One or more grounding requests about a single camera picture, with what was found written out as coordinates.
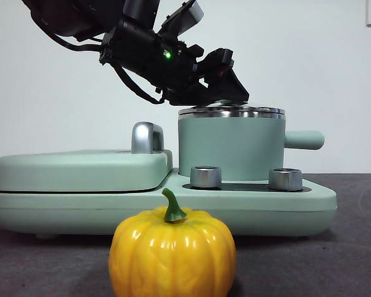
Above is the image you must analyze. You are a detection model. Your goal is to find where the glass lid with green knob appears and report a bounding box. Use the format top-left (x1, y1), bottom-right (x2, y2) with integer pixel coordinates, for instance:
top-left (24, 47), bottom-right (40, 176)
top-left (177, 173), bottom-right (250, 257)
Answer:
top-left (177, 100), bottom-right (287, 120)

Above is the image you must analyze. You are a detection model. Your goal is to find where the yellow toy pumpkin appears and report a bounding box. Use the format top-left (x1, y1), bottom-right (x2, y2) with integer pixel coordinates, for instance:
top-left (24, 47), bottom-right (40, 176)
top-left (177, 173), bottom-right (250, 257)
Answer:
top-left (108, 187), bottom-right (238, 297)

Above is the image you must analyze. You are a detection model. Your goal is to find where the silver control knob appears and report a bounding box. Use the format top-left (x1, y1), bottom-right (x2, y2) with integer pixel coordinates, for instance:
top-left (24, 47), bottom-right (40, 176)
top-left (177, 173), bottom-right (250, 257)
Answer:
top-left (190, 166), bottom-right (223, 189)
top-left (268, 168), bottom-right (304, 191)

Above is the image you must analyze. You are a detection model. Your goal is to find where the green breakfast machine base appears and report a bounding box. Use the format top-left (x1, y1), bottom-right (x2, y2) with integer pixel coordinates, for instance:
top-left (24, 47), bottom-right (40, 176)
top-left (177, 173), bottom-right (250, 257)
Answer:
top-left (0, 168), bottom-right (338, 241)

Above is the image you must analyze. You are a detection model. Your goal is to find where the green griddle cover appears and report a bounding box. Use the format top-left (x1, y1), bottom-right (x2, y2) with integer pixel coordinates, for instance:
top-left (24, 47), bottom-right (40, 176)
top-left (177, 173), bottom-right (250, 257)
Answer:
top-left (0, 149), bottom-right (174, 193)

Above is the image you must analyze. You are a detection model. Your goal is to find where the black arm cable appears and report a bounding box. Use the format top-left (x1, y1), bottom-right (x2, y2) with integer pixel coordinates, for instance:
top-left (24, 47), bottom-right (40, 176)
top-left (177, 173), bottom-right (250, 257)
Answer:
top-left (29, 12), bottom-right (106, 53)
top-left (113, 61), bottom-right (168, 105)

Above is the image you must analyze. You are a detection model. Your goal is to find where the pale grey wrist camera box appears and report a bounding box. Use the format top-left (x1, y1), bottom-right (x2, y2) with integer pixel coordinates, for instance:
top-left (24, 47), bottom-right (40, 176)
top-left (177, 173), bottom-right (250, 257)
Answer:
top-left (160, 0), bottom-right (205, 36)

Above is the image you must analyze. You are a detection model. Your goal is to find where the green pot with side handle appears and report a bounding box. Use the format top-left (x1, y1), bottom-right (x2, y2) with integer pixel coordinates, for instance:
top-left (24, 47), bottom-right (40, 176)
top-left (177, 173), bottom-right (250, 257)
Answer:
top-left (177, 114), bottom-right (325, 183)

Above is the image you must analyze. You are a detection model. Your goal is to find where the silver griddle cover handle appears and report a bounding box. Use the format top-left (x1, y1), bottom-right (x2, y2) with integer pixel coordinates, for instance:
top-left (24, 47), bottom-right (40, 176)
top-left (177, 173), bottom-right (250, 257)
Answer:
top-left (131, 121), bottom-right (165, 155)

